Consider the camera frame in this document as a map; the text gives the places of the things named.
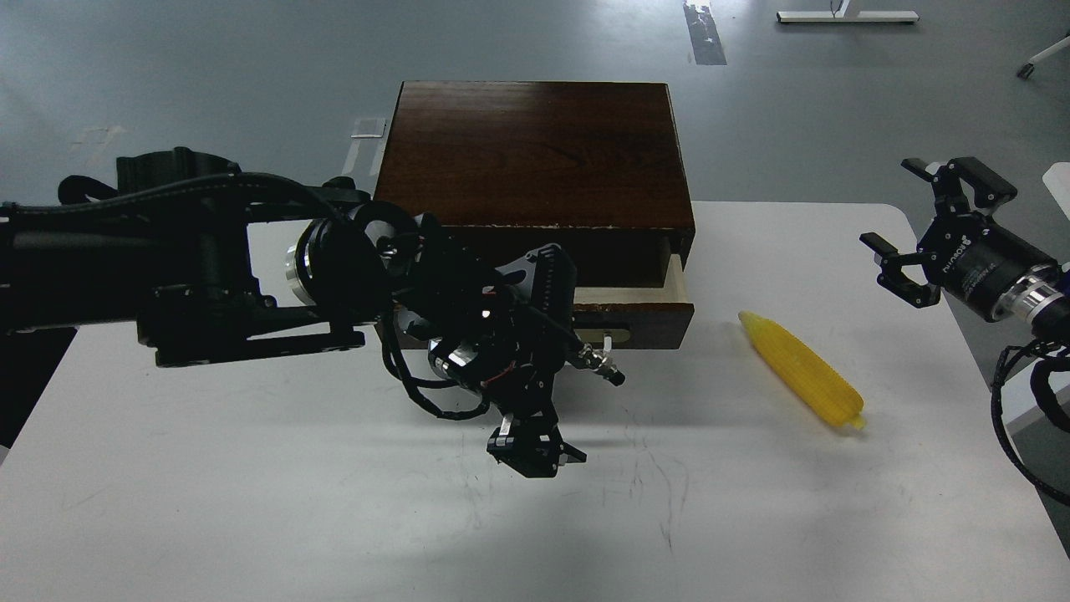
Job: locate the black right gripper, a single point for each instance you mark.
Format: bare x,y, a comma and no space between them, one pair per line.
966,253

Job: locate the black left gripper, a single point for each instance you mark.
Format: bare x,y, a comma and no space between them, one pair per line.
513,372

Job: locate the wooden drawer with white handle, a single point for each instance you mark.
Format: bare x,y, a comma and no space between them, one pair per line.
635,313

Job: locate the yellow corn cob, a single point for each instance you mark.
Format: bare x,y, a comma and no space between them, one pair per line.
816,383

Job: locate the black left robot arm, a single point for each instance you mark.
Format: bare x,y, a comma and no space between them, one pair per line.
214,264

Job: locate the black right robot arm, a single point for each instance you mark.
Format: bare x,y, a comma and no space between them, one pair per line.
1049,348

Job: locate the dark wooden drawer cabinet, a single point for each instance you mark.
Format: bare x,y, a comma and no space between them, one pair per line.
507,166

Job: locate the white chair leg with caster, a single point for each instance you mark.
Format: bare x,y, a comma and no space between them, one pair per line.
1025,71

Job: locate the white table leg base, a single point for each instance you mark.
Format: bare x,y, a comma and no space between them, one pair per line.
847,12

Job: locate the grey floor tape strip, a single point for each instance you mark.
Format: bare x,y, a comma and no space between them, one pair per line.
705,41

